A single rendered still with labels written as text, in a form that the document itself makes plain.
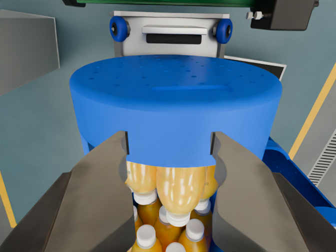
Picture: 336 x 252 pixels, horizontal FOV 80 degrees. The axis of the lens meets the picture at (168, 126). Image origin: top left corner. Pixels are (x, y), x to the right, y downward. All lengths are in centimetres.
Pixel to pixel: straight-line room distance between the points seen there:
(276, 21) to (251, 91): 23
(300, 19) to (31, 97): 161
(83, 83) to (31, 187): 206
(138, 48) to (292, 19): 29
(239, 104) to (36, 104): 164
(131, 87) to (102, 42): 123
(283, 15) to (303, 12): 3
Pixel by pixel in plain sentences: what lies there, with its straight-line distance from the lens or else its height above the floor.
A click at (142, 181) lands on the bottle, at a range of 32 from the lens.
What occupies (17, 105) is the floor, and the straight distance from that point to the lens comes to 182.
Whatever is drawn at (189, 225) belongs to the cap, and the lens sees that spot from 49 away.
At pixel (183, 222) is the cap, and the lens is 35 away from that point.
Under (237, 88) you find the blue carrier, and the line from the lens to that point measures 23.
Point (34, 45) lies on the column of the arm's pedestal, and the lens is 131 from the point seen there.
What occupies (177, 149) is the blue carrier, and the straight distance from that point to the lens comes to 19.
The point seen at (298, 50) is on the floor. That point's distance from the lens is 167.
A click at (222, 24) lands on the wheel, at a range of 43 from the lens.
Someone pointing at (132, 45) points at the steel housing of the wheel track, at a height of 93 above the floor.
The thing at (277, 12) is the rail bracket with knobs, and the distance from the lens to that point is 44.
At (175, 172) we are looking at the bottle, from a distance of 25.
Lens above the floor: 139
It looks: 62 degrees down
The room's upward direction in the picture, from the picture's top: 176 degrees clockwise
